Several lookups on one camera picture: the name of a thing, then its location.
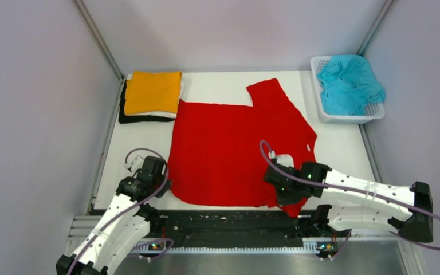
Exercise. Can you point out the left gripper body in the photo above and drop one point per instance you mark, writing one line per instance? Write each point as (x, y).
(159, 182)

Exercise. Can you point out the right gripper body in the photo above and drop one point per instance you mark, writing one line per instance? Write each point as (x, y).
(286, 196)

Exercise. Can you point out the red t-shirt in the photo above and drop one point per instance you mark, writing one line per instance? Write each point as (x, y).
(215, 157)

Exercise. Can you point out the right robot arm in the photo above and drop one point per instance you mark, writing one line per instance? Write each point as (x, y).
(349, 202)

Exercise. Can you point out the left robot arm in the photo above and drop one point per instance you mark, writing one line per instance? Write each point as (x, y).
(126, 221)

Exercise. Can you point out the black folded t-shirt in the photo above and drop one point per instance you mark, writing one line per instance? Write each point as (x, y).
(125, 119)

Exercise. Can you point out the orange folded t-shirt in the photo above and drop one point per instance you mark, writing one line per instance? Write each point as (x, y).
(151, 92)

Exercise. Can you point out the white plastic basket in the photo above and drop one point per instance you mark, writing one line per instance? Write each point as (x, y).
(371, 111)

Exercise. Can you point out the teal t-shirt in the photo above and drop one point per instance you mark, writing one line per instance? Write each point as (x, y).
(349, 85)

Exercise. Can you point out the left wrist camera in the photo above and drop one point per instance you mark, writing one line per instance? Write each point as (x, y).
(134, 164)

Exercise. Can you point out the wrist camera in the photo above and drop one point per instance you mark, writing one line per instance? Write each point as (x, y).
(285, 160)
(134, 164)

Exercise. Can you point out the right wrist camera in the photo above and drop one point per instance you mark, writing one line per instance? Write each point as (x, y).
(285, 160)

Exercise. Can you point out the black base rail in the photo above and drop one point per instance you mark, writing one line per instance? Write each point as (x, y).
(236, 229)

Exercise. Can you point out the left aluminium corner post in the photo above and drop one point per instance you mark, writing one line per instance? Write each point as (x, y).
(97, 37)

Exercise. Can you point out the aluminium corner post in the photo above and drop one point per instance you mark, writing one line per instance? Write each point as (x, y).
(97, 37)
(381, 16)

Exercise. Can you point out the right aluminium corner post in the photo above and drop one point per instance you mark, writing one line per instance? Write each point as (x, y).
(381, 16)

